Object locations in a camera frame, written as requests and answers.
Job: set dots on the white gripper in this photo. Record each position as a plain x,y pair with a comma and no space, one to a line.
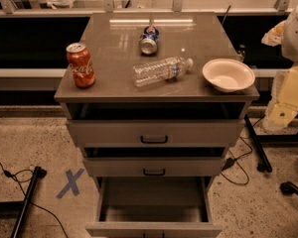
296,39

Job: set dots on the clear plastic water bottle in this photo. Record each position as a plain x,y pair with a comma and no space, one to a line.
164,69

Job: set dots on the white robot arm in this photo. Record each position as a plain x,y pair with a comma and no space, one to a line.
289,42

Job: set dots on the grey drawer cabinet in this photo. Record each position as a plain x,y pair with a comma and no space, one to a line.
113,41

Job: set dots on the grey top drawer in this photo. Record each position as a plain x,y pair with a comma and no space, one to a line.
137,125

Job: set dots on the grey drawer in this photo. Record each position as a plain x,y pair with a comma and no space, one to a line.
155,162
153,207
137,125

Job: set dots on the grey middle drawer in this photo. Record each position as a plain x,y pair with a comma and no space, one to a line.
155,162

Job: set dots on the grey bottom drawer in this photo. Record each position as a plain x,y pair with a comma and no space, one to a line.
153,207

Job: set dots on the white paper bowl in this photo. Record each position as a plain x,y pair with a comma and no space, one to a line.
228,75

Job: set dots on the black stand leg right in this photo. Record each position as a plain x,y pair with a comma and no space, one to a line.
263,163

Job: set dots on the black stand leg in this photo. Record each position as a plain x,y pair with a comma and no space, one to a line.
263,163
38,173

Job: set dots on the black chair leg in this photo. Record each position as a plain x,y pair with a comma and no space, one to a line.
288,188

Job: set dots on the blue soda can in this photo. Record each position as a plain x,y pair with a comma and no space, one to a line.
148,42

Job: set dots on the red cola can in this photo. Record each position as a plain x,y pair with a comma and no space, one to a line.
80,63

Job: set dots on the blue tape cross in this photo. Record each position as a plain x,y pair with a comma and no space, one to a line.
71,184

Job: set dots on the black stand leg left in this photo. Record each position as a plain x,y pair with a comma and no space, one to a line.
38,173

